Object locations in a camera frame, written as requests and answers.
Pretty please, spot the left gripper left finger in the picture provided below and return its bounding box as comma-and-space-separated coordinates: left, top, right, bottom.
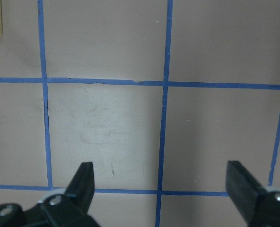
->
64, 162, 95, 214

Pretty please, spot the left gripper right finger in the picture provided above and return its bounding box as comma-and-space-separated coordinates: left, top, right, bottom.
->
225, 160, 268, 224

